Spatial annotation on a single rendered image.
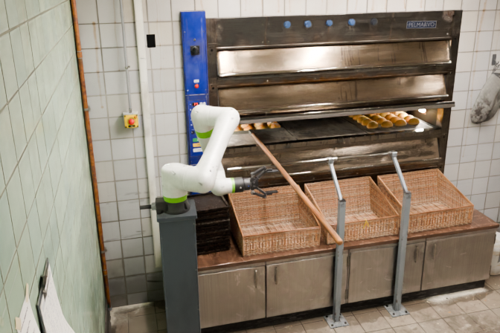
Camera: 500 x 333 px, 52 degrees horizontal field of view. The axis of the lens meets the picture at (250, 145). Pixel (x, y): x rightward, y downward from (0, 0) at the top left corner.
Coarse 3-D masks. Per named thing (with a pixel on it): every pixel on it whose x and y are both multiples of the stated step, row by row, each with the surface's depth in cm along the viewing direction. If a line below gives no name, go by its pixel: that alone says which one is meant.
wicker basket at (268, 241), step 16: (256, 192) 382; (288, 192) 388; (240, 208) 380; (256, 208) 382; (272, 208) 386; (288, 208) 388; (304, 208) 378; (240, 224) 380; (256, 224) 383; (272, 224) 385; (288, 224) 384; (304, 224) 381; (320, 224) 353; (240, 240) 347; (256, 240) 362; (272, 240) 345; (288, 240) 362; (304, 240) 351
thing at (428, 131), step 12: (384, 132) 403; (396, 132) 402; (408, 132) 403; (420, 132) 406; (432, 132) 409; (252, 144) 379; (264, 144) 378; (276, 144) 378; (288, 144) 381; (300, 144) 383; (312, 144) 386; (324, 144) 388
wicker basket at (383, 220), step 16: (368, 176) 403; (320, 192) 394; (352, 192) 401; (368, 192) 404; (320, 208) 395; (336, 208) 398; (352, 208) 401; (368, 208) 404; (384, 208) 385; (336, 224) 353; (352, 224) 357; (368, 224) 361; (384, 224) 364; (352, 240) 361
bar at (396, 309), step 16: (304, 160) 347; (320, 160) 349; (336, 160) 352; (400, 176) 355; (336, 192) 344; (400, 224) 358; (400, 240) 360; (336, 256) 351; (400, 256) 363; (336, 272) 354; (400, 272) 367; (336, 288) 357; (400, 288) 372; (336, 304) 362; (400, 304) 376; (336, 320) 366
